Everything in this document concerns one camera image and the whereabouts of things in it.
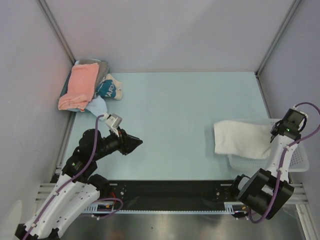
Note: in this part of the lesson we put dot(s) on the pink towel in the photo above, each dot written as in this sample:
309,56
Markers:
80,88

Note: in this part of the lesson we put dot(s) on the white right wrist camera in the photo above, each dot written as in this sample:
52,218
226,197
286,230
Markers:
295,107

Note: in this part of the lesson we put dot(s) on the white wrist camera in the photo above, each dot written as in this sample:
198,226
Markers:
295,107
113,122

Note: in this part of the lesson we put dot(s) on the white perforated plastic basket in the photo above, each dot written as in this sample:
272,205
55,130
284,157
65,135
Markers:
299,160

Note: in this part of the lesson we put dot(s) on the grey towel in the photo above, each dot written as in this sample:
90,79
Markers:
104,69

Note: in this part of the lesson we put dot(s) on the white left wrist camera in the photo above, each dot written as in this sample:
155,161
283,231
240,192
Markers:
113,122

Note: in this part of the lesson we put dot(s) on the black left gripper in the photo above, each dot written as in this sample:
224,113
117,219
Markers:
127,143

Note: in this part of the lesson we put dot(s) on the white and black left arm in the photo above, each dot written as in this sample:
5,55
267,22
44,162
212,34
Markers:
78,187

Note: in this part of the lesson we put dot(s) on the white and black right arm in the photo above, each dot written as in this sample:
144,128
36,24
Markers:
268,189

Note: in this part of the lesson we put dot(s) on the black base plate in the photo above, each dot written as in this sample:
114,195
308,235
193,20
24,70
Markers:
132,191

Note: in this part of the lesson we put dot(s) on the aluminium frame rail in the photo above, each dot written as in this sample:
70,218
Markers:
298,197

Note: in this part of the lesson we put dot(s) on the white towel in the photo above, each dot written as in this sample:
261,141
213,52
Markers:
243,139

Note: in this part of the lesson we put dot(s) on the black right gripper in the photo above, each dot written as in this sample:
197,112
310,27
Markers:
275,129

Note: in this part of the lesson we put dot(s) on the white slotted cable duct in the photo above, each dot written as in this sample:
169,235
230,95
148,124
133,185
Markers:
172,207

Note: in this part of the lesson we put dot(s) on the light blue towel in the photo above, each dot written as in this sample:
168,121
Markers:
96,106

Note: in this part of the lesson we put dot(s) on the teal and beige towel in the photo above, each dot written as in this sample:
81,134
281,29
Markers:
109,88

